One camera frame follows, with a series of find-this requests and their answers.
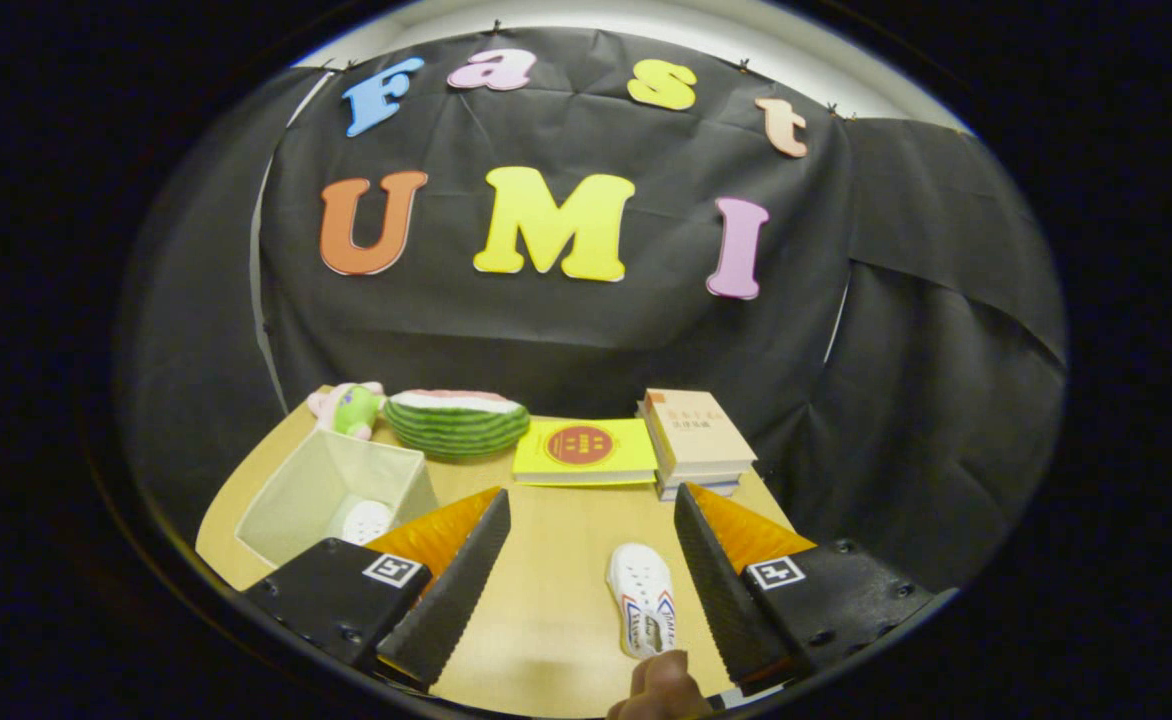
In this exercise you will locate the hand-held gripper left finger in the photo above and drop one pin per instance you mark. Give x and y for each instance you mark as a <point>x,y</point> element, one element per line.
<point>461,590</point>

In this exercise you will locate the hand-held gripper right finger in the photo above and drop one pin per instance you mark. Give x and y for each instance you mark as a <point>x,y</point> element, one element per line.
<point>721,590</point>

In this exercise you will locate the white canvas shoe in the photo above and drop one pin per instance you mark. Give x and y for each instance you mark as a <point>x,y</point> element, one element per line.
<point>641,595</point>
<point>366,522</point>

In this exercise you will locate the beige fabric storage box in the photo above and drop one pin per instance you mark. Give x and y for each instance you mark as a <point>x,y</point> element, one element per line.
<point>306,490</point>

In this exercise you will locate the blue edged book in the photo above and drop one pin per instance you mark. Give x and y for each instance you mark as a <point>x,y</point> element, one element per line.
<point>696,491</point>

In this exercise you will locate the white cover book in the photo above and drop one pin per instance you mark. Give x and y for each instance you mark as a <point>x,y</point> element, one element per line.
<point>701,478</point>

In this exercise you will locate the watermelon slice plush toy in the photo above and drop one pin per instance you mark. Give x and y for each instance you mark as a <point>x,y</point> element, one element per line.
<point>456,425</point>

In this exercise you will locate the beige cover book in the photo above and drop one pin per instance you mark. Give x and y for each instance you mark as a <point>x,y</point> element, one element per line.
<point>696,425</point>

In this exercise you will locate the yellow book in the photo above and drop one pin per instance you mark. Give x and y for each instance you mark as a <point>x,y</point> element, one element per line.
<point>586,452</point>

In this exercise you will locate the pink and green plush toy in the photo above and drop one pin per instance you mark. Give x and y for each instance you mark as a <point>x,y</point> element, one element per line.
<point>351,410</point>

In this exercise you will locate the black backdrop cloth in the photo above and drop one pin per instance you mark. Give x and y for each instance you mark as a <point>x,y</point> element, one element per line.
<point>566,330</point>

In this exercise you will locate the row of black cloth clips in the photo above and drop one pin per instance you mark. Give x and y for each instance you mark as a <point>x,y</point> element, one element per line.
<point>495,25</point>

